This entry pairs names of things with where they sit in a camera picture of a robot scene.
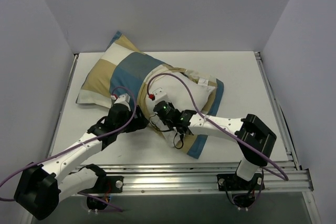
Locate white pillow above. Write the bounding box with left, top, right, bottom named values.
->
left=143, top=68, right=220, bottom=148

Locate blue tan white patchwork pillowcase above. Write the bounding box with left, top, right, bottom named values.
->
left=76, top=30, right=225, bottom=159

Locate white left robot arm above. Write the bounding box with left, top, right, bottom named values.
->
left=14, top=103, right=148, bottom=220

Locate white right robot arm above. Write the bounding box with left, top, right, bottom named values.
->
left=153, top=101, right=277, bottom=189

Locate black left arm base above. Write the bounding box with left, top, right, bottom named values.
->
left=86, top=196, right=110, bottom=210

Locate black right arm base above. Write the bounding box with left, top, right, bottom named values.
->
left=226, top=189, right=260, bottom=209

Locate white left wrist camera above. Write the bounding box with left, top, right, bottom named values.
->
left=111, top=93, right=130, bottom=109

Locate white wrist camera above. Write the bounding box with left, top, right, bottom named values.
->
left=111, top=93, right=130, bottom=109
left=149, top=88, right=170, bottom=103

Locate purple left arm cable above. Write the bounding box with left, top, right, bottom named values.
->
left=0, top=86, right=139, bottom=202

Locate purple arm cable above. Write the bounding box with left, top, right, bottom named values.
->
left=0, top=86, right=139, bottom=202
left=146, top=73, right=289, bottom=182

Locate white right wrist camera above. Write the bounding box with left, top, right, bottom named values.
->
left=149, top=88, right=170, bottom=103

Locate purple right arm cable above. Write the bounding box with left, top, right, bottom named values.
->
left=146, top=73, right=289, bottom=182

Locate aluminium left edge rail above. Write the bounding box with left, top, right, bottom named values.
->
left=47, top=54, right=79, bottom=157

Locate aluminium front mounting rail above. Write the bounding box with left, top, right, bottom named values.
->
left=20, top=165, right=314, bottom=224

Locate aluminium table edge rail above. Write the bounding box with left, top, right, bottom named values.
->
left=254, top=52, right=302, bottom=170

